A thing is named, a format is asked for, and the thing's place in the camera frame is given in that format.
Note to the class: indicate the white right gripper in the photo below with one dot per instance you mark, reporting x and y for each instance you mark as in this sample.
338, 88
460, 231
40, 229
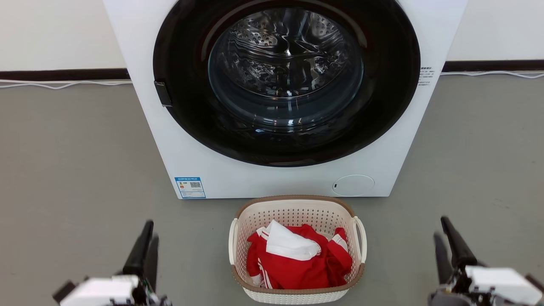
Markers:
501, 284

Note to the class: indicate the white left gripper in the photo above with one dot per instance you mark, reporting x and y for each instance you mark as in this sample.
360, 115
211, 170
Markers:
102, 291

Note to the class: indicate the beige plastic laundry basket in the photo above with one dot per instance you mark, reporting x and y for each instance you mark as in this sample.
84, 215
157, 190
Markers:
297, 212

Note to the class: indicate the blue energy label sticker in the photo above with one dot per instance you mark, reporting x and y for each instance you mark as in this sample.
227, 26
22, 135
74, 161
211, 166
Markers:
190, 188

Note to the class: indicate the round white filter cover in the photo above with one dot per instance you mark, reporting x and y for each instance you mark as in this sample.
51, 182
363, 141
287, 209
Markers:
352, 185

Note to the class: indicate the white washing machine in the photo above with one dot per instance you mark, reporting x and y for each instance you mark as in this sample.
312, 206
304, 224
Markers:
276, 180

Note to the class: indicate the red garment with white stripes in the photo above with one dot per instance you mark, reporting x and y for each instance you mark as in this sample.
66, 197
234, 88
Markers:
297, 272

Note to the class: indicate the black round washer door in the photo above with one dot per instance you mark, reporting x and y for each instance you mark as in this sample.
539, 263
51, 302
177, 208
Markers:
182, 110

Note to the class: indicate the small printed text sticker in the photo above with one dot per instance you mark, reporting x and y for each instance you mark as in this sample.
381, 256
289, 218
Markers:
426, 76

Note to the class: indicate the black baseboard strip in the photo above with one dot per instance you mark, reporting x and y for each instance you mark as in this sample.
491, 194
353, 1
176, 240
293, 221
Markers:
63, 75
493, 65

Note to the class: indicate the steel washer drum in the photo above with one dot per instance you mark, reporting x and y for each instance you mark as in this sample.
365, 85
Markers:
272, 46

